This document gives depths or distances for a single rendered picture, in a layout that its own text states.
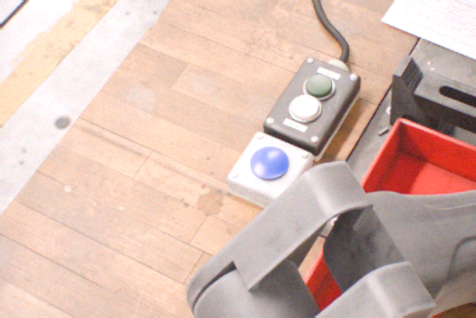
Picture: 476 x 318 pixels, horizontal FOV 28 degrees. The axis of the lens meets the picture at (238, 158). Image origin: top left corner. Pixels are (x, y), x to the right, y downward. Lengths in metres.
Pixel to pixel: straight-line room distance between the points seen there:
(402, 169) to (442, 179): 0.04
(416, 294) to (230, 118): 0.64
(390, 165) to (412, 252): 0.55
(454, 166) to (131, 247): 0.34
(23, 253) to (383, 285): 0.63
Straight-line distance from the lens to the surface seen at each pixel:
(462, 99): 0.99
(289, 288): 0.50
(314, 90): 1.02
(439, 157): 0.99
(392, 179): 1.00
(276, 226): 0.48
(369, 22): 1.13
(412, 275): 0.45
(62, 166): 1.06
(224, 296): 0.49
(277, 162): 0.97
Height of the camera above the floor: 1.75
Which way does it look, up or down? 56 degrees down
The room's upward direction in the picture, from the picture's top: 10 degrees counter-clockwise
